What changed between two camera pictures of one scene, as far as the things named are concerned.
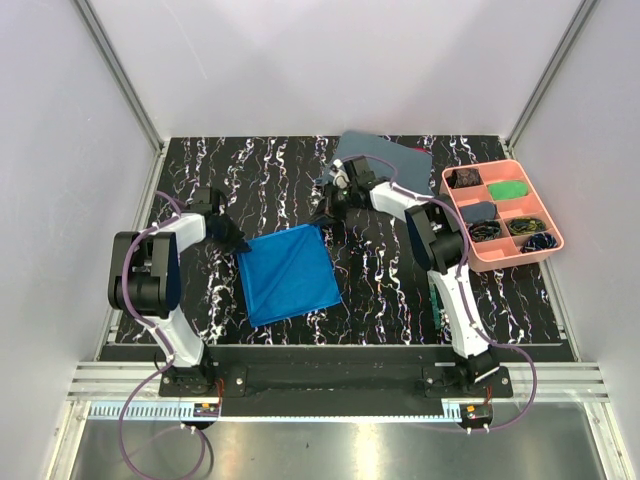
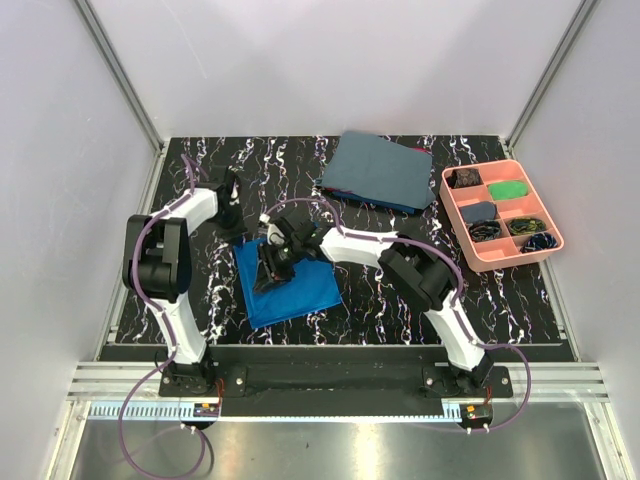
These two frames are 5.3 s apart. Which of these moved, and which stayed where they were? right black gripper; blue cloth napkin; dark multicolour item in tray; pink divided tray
Moved: right black gripper
Stayed: blue cloth napkin; dark multicolour item in tray; pink divided tray
